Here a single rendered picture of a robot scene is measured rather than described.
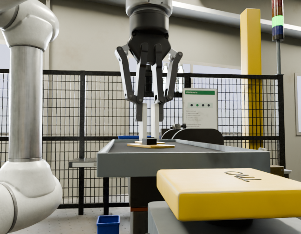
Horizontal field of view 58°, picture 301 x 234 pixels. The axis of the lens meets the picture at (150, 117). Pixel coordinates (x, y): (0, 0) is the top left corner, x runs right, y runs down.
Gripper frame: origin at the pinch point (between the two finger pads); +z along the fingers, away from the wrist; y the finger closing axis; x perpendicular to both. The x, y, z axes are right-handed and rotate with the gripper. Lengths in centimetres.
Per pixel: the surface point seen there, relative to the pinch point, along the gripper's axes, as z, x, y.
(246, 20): -72, 102, 95
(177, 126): 0, 53, 26
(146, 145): 3.7, -12.4, -3.7
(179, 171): 4.0, -34.6, -7.7
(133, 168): 4.6, -28.6, -9.0
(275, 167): 15, 40, 62
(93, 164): 18, 93, -4
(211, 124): -3, 103, 68
